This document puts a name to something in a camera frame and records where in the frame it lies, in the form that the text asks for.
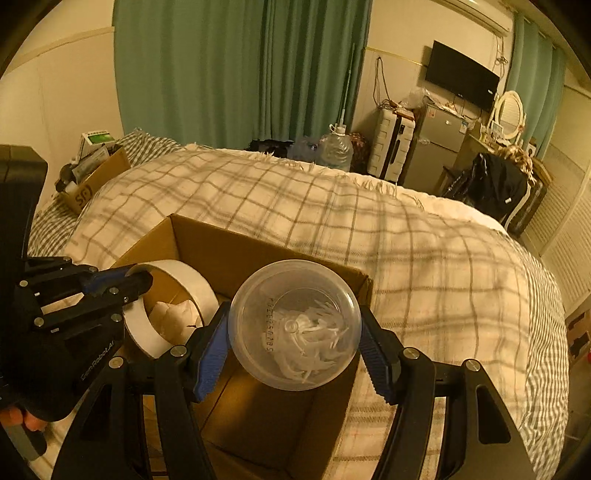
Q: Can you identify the white tape roll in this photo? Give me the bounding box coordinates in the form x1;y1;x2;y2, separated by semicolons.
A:
123;260;218;359

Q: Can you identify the clear plastic round container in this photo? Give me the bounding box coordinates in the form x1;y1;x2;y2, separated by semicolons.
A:
228;259;362;391

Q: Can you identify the operator left hand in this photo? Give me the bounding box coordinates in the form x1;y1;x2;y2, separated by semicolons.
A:
0;405;48;432

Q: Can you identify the checked grey bed sheet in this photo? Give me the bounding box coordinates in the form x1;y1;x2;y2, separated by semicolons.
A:
34;129;569;479

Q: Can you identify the small cardboard box with items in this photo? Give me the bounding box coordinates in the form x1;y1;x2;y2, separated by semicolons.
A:
55;130;130;214

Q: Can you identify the open cardboard box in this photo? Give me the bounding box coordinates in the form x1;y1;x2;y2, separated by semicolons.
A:
117;214;373;479

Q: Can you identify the plaid beige blanket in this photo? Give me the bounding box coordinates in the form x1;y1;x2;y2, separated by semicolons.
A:
27;146;532;480

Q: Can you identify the green curtain left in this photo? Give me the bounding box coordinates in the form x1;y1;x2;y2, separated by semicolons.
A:
113;1;372;149

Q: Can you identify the green curtain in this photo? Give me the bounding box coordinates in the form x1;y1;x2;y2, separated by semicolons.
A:
113;1;372;149
506;13;566;158

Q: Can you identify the black jacket on chair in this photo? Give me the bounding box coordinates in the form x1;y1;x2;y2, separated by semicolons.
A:
443;153;529;223

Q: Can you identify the large water bottle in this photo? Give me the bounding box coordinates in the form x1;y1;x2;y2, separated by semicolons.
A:
318;124;353;172

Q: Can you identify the grey mini fridge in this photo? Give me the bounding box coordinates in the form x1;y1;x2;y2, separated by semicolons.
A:
402;105;466;195

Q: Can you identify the white oval mirror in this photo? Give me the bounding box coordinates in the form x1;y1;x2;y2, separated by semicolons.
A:
488;90;527;144

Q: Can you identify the white suitcase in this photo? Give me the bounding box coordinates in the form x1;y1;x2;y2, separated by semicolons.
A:
368;108;416;183

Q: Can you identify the green curtain right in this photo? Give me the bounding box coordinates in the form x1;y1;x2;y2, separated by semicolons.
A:
506;13;566;158

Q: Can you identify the white air conditioner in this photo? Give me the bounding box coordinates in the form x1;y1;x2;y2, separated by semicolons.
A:
439;0;513;37

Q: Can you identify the black wall television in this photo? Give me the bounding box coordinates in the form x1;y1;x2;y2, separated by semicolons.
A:
425;41;500;112

